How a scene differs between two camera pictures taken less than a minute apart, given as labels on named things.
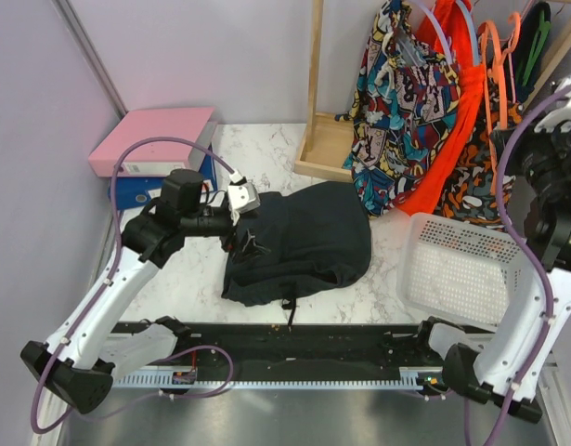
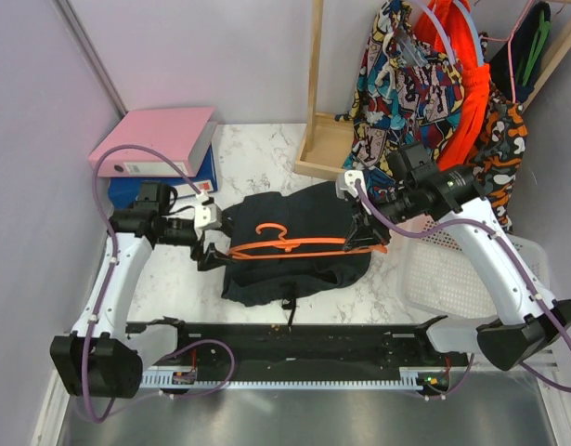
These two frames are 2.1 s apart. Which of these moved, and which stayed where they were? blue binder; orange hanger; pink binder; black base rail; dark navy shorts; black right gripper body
Moved: black right gripper body; orange hanger
Stayed: dark navy shorts; pink binder; black base rail; blue binder
